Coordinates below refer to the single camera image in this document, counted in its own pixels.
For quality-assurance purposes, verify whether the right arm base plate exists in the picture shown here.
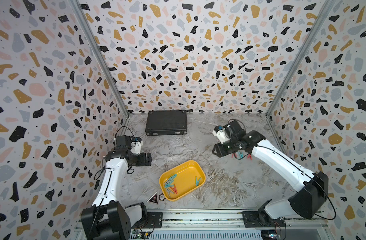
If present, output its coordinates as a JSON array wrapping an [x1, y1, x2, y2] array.
[[242, 211, 285, 228]]

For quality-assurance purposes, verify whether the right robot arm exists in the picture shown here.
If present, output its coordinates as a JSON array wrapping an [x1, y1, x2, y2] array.
[[213, 120, 329, 226]]

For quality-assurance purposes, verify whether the frame aluminium post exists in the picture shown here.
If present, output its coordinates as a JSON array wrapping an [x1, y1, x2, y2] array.
[[68, 0, 129, 119], [266, 0, 335, 120]]

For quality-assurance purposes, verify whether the yellow plastic storage tray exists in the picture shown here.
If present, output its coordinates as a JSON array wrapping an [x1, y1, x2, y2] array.
[[159, 160, 206, 202]]

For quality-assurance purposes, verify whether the right frame aluminium post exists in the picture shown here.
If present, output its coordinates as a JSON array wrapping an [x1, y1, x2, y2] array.
[[266, 0, 335, 120]]

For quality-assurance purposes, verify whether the black hard case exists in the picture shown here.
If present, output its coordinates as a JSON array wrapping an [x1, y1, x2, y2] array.
[[145, 110, 188, 136]]

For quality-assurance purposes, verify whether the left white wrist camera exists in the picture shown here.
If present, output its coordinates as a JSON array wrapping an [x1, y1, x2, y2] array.
[[130, 137, 143, 155]]

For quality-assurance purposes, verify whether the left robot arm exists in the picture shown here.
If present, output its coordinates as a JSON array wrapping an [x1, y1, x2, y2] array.
[[81, 136, 152, 240]]

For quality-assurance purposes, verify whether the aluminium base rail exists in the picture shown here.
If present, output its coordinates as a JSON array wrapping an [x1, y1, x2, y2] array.
[[74, 208, 334, 240]]

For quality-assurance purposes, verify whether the left frame aluminium post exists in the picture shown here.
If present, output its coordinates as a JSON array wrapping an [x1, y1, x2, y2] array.
[[68, 0, 129, 119]]

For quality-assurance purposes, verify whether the black triangle marker sticker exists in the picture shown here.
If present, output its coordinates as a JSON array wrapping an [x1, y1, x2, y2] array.
[[147, 193, 159, 205]]

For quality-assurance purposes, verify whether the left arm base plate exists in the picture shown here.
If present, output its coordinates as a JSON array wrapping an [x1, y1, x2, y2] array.
[[124, 211, 163, 230]]

